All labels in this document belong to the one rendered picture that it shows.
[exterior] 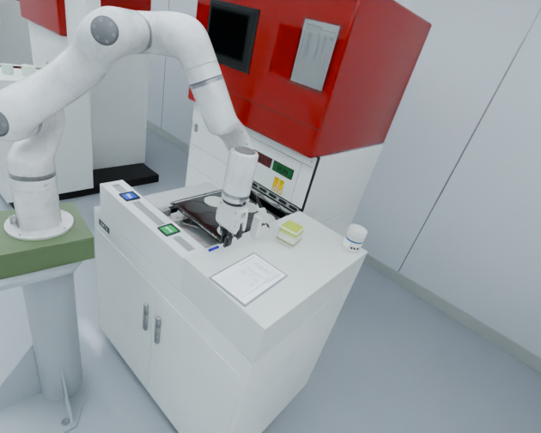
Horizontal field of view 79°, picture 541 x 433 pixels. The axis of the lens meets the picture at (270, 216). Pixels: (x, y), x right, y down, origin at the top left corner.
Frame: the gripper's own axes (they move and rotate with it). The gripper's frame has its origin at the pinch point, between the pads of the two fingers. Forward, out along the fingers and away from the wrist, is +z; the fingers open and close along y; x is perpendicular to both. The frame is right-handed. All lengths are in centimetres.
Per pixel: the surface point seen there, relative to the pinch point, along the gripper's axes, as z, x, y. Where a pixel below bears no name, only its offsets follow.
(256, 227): -1.2, -13.4, -1.0
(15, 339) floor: 101, 45, 85
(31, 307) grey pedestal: 42, 45, 44
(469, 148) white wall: -24, -197, -28
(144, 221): 4.6, 13.1, 27.1
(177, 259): 6.6, 13.9, 6.3
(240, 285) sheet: 3.3, 8.2, -16.4
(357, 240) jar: -3.2, -40.3, -28.4
